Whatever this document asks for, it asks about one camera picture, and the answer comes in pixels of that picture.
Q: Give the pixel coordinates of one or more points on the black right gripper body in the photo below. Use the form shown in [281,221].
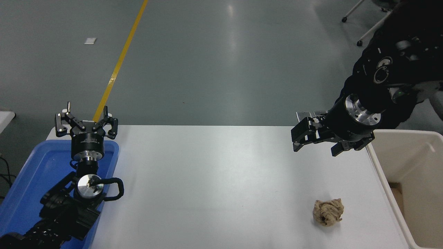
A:
[346,126]

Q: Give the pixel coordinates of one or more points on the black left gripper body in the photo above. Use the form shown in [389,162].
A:
[87,143]

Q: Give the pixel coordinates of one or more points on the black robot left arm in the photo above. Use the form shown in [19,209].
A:
[61,214]

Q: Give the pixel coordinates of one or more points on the metal floor plate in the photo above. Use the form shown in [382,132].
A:
[320,112]
[301,114]

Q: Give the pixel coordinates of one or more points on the blue plastic tray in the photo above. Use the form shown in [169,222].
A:
[41,166]

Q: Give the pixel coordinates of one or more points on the large pale bin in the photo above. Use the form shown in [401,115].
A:
[412,155]

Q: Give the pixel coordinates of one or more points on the white side table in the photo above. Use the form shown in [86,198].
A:
[4,121]

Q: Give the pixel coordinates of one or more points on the crumpled tan paper ball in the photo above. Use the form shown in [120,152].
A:
[327,211]

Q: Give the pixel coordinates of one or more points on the brown cardboard piece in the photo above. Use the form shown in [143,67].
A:
[398,197]

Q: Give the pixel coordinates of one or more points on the grey-seated wheeled chair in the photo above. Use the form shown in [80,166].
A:
[434,100]

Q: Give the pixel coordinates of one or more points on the white-legged wheeled chair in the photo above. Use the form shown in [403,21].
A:
[372,29]

